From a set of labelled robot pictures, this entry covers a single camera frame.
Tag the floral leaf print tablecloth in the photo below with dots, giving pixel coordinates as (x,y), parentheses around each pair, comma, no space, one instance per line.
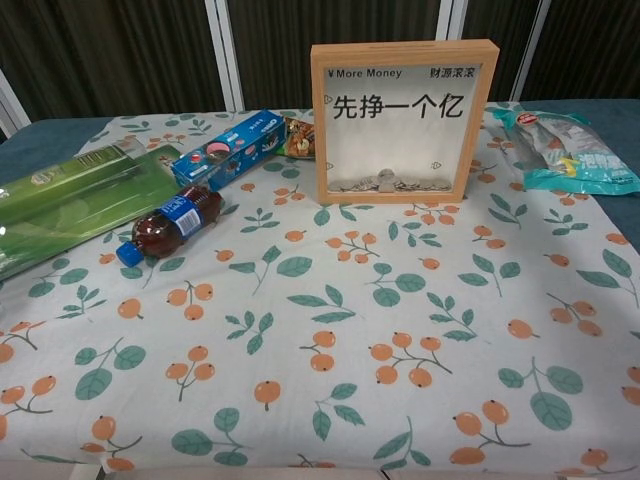
(300,300)

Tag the coin pile inside money box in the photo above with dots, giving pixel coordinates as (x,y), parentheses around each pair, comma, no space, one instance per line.
(360,187)

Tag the mixed nut snack bag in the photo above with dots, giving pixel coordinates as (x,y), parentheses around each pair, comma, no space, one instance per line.
(300,140)

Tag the blue Oreo cookie box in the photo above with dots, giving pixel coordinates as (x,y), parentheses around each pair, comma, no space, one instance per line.
(225,150)

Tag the cola bottle with blue cap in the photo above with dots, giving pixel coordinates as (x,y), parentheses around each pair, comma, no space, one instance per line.
(170,225)

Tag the dark room divider panel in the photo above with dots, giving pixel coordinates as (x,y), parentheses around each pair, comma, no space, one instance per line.
(590,50)
(490,30)
(325,20)
(100,50)

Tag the green toothpaste package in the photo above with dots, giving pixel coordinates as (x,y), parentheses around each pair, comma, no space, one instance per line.
(75,210)

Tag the teal chicken feet snack bag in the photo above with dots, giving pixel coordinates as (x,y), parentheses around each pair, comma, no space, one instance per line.
(575,165)

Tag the wooden frame money box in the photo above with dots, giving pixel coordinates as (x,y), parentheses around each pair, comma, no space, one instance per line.
(320,125)

